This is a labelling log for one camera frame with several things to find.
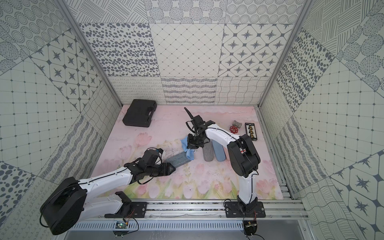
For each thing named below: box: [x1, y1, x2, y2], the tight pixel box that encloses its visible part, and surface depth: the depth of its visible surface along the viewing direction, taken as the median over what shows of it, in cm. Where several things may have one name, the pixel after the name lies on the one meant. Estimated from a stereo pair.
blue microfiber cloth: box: [180, 136, 196, 160], surface depth 90 cm
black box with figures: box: [244, 122, 258, 141], surface depth 108 cm
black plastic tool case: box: [122, 99, 157, 128], surface depth 113 cm
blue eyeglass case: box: [211, 140, 226, 162], surface depth 93 cm
